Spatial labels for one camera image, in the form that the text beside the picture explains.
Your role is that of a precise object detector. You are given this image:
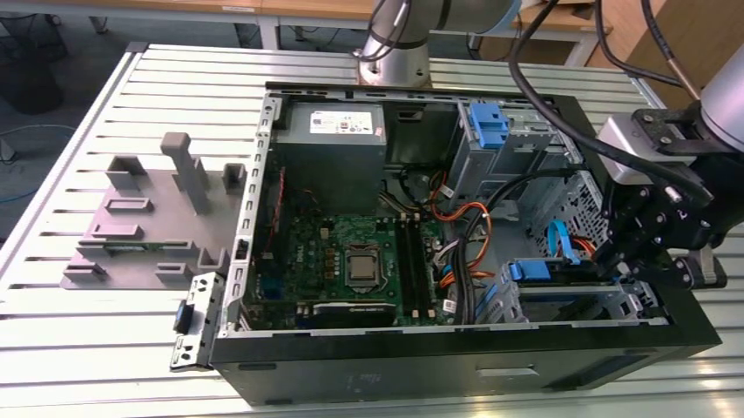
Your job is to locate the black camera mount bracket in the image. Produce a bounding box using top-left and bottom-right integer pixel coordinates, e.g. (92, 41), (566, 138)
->
(630, 102), (744, 158)

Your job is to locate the black mesh waste bin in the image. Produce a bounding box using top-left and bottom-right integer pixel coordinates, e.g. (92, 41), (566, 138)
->
(0, 12), (66, 115)

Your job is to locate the black RAM slot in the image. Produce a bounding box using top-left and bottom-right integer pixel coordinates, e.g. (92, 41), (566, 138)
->
(408, 215), (436, 318)
(394, 215), (420, 319)

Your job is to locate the metal drive cage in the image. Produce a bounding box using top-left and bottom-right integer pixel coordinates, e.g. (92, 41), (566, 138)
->
(450, 102), (582, 206)

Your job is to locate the blue data wire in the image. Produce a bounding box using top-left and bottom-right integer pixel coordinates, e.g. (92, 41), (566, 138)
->
(547, 219), (582, 267)

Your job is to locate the blue plastic drive latch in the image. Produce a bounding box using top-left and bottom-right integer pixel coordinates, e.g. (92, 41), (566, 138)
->
(468, 103), (510, 149)

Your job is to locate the orange power wire bundle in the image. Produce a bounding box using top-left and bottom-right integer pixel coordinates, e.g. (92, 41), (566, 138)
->
(432, 202), (495, 288)

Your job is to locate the grey parts rack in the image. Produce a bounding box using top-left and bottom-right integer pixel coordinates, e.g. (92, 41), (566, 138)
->
(58, 131), (248, 292)

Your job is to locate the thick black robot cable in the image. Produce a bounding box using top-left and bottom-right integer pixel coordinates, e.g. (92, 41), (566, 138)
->
(507, 0), (714, 204)

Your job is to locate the hard disk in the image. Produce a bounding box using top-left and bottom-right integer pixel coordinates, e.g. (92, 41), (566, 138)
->
(475, 257), (617, 323)

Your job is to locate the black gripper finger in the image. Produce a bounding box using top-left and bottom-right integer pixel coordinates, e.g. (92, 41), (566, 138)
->
(614, 226), (694, 287)
(593, 183), (670, 267)

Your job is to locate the black cable bundle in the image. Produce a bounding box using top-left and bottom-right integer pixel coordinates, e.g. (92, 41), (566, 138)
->
(452, 167), (582, 326)

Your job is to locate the wooden desk white frame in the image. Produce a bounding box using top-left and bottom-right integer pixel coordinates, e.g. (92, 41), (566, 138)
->
(0, 0), (280, 49)
(277, 0), (614, 66)

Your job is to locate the grey power supply unit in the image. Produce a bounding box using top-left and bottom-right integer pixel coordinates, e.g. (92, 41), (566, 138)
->
(272, 102), (388, 214)

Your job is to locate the metal disk bay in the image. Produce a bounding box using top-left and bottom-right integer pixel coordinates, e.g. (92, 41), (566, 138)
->
(498, 256), (658, 326)

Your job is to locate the orange power wire black plug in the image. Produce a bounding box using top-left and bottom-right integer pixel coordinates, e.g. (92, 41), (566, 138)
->
(571, 234), (601, 263)

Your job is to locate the silver CPU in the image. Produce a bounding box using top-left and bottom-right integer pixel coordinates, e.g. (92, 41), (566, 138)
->
(347, 255), (378, 280)

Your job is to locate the black graphics card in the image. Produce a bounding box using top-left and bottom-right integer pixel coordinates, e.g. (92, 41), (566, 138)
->
(293, 300), (398, 330)

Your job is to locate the green motherboard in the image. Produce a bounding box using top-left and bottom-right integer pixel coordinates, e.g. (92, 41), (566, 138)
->
(255, 212), (460, 327)

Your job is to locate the metal bracket with blue latch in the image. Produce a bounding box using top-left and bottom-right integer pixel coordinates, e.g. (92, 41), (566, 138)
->
(167, 270), (228, 372)

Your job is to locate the black PC case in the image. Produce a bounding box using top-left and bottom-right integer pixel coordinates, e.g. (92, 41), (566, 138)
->
(205, 80), (722, 407)

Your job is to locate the wooden cabinet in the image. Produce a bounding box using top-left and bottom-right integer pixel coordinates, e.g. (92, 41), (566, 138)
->
(589, 0), (744, 123)

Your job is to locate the black CPU socket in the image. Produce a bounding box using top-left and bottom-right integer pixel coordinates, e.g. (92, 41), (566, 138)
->
(342, 243), (384, 293)

